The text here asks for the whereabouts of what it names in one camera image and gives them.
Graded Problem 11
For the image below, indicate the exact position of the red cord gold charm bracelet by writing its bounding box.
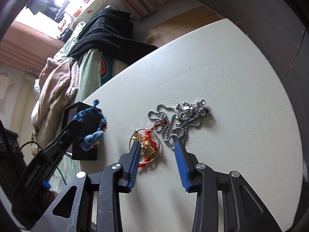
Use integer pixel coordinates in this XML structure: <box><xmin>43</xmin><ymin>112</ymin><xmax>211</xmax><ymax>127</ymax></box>
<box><xmin>128</xmin><ymin>119</ymin><xmax>168</xmax><ymax>169</ymax></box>

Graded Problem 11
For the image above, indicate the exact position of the blue braided cord bracelet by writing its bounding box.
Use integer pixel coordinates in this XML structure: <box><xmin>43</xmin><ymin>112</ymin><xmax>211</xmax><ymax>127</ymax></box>
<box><xmin>72</xmin><ymin>98</ymin><xmax>108</xmax><ymax>153</ymax></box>

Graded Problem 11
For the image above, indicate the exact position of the black jewelry box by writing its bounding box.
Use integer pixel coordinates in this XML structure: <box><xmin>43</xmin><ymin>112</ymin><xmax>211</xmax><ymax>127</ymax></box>
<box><xmin>61</xmin><ymin>102</ymin><xmax>100</xmax><ymax>161</ymax></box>

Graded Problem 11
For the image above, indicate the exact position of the operator hand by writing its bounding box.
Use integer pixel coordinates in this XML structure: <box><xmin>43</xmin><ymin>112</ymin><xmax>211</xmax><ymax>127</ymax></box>
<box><xmin>48</xmin><ymin>191</ymin><xmax>58</xmax><ymax>205</ymax></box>

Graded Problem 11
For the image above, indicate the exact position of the pink fleece blanket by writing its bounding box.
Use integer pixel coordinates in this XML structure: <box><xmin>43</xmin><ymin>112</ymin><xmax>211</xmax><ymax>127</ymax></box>
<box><xmin>31</xmin><ymin>58</ymin><xmax>79</xmax><ymax>155</ymax></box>

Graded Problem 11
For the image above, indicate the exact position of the flattened cardboard sheet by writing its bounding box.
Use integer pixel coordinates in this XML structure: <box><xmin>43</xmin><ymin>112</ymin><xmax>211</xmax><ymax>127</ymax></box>
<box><xmin>146</xmin><ymin>5</ymin><xmax>223</xmax><ymax>48</ymax></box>

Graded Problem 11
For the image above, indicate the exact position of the black knit blanket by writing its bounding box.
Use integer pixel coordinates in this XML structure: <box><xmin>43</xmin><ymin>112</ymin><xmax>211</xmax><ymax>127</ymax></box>
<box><xmin>67</xmin><ymin>7</ymin><xmax>157</xmax><ymax>65</ymax></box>

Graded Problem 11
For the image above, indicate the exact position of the pink curtain left panel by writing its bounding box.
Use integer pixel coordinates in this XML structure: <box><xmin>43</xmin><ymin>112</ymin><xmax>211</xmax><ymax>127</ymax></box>
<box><xmin>1</xmin><ymin>21</ymin><xmax>64</xmax><ymax>75</ymax></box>

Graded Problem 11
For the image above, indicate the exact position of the patterned white pillow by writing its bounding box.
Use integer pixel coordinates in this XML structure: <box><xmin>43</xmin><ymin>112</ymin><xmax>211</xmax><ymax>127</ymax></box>
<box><xmin>76</xmin><ymin>0</ymin><xmax>109</xmax><ymax>23</ymax></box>

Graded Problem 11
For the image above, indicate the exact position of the silver ball chain necklace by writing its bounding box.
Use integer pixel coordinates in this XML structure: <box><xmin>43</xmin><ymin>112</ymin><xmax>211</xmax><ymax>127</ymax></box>
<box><xmin>147</xmin><ymin>98</ymin><xmax>211</xmax><ymax>151</ymax></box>

